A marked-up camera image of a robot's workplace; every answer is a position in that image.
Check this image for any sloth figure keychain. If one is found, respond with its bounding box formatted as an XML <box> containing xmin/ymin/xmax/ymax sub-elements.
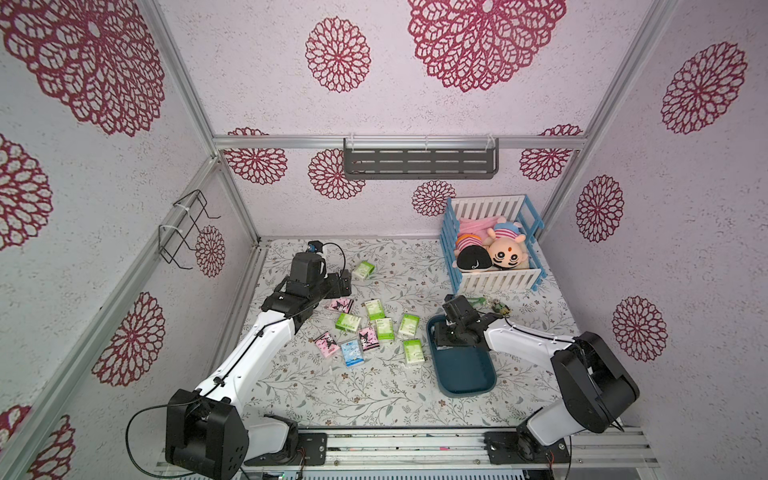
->
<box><xmin>491</xmin><ymin>301</ymin><xmax>510</xmax><ymax>317</ymax></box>

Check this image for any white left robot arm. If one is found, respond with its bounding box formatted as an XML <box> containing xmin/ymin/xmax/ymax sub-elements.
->
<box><xmin>164</xmin><ymin>241</ymin><xmax>351</xmax><ymax>479</ymax></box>

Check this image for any pink kuromi tissue pack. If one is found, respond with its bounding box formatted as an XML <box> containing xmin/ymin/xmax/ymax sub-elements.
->
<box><xmin>328</xmin><ymin>298</ymin><xmax>354</xmax><ymax>314</ymax></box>
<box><xmin>358</xmin><ymin>327</ymin><xmax>380</xmax><ymax>352</ymax></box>
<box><xmin>314</xmin><ymin>331</ymin><xmax>340</xmax><ymax>358</ymax></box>

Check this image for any black wire wall rack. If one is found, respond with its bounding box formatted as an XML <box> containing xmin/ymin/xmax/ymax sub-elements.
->
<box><xmin>156</xmin><ymin>189</ymin><xmax>221</xmax><ymax>271</ymax></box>

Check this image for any grey wall shelf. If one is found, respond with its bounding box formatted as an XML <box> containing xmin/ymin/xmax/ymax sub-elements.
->
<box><xmin>342</xmin><ymin>137</ymin><xmax>499</xmax><ymax>180</ymax></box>

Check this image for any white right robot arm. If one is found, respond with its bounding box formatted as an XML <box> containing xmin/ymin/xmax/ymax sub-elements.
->
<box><xmin>435</xmin><ymin>295</ymin><xmax>640</xmax><ymax>456</ymax></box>

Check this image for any green strap keychain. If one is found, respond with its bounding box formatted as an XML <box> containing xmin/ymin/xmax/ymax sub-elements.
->
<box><xmin>467</xmin><ymin>297</ymin><xmax>487</xmax><ymax>309</ymax></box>

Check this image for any green tissue pack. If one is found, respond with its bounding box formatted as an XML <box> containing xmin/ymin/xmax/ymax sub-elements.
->
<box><xmin>364</xmin><ymin>299</ymin><xmax>387</xmax><ymax>321</ymax></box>
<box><xmin>375</xmin><ymin>317</ymin><xmax>395</xmax><ymax>341</ymax></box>
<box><xmin>398</xmin><ymin>314</ymin><xmax>420</xmax><ymax>339</ymax></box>
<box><xmin>352</xmin><ymin>261</ymin><xmax>375</xmax><ymax>280</ymax></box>
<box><xmin>403</xmin><ymin>339</ymin><xmax>425</xmax><ymax>365</ymax></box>
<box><xmin>334</xmin><ymin>313</ymin><xmax>362</xmax><ymax>332</ymax></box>

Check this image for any teal storage box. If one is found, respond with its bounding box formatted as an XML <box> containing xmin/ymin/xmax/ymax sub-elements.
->
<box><xmin>426</xmin><ymin>315</ymin><xmax>497</xmax><ymax>398</ymax></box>

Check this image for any blue white toy crib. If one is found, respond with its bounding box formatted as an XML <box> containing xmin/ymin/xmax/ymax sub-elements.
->
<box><xmin>440</xmin><ymin>195</ymin><xmax>547</xmax><ymax>296</ymax></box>

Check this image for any aluminium frame post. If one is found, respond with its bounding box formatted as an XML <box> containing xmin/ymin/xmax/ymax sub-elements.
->
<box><xmin>539</xmin><ymin>0</ymin><xmax>682</xmax><ymax>229</ymax></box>

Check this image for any pink plush doll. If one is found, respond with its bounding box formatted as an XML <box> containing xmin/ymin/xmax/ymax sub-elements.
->
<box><xmin>456</xmin><ymin>216</ymin><xmax>506</xmax><ymax>246</ymax></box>

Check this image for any peach face plush doll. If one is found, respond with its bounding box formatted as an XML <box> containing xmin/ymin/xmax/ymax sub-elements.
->
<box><xmin>486</xmin><ymin>222</ymin><xmax>529</xmax><ymax>270</ymax></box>

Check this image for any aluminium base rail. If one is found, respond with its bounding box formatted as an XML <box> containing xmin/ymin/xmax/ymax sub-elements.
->
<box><xmin>155</xmin><ymin>425</ymin><xmax>661</xmax><ymax>472</ymax></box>

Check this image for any blue Cinnamoroll tissue pack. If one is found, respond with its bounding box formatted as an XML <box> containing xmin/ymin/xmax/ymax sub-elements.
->
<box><xmin>340</xmin><ymin>340</ymin><xmax>364</xmax><ymax>367</ymax></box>

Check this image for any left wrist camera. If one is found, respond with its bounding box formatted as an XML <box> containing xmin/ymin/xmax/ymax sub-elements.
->
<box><xmin>307</xmin><ymin>240</ymin><xmax>324</xmax><ymax>254</ymax></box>

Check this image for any black-haired plush doll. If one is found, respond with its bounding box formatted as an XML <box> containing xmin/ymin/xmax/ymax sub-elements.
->
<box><xmin>456</xmin><ymin>245</ymin><xmax>493</xmax><ymax>272</ymax></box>

